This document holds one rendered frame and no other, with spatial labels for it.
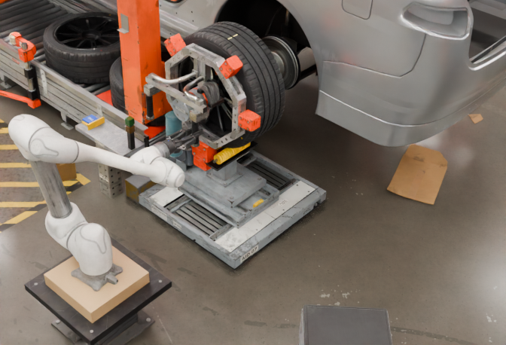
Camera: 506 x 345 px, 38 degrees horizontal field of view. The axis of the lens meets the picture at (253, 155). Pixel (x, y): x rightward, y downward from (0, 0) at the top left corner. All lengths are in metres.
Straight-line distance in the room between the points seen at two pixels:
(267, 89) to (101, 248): 1.16
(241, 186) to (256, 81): 0.82
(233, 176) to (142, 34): 1.00
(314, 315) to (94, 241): 1.06
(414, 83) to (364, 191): 1.30
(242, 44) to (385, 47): 0.73
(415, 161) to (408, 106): 1.41
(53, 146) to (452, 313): 2.24
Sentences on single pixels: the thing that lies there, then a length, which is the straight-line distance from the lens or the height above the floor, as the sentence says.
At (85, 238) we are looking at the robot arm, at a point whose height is 0.63.
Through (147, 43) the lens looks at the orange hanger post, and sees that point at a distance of 4.04.
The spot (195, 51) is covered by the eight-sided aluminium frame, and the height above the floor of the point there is 1.12.
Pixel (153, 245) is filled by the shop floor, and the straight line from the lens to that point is 4.24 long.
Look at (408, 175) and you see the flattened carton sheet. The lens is 4.87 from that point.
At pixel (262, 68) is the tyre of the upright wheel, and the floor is 1.06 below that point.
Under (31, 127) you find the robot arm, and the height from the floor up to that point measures 1.19.
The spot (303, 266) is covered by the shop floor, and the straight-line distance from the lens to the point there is 4.14.
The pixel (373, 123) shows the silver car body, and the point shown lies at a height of 0.86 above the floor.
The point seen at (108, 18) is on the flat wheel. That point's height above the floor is 0.50.
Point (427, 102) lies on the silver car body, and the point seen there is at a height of 1.05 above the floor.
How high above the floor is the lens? 2.94
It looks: 37 degrees down
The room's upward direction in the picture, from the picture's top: 3 degrees clockwise
